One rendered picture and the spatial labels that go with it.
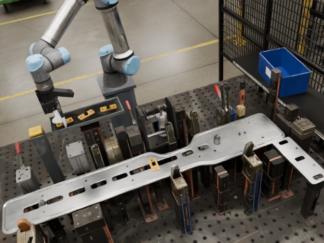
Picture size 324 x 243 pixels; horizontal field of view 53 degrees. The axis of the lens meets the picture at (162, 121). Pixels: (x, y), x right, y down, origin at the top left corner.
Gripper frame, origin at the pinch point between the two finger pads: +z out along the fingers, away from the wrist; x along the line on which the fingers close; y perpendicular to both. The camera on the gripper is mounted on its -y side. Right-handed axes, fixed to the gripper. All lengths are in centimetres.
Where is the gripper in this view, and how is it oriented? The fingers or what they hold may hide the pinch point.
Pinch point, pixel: (63, 119)
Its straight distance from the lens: 169.2
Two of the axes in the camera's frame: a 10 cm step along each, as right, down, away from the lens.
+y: -8.7, 3.8, -3.0
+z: 1.1, 7.6, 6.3
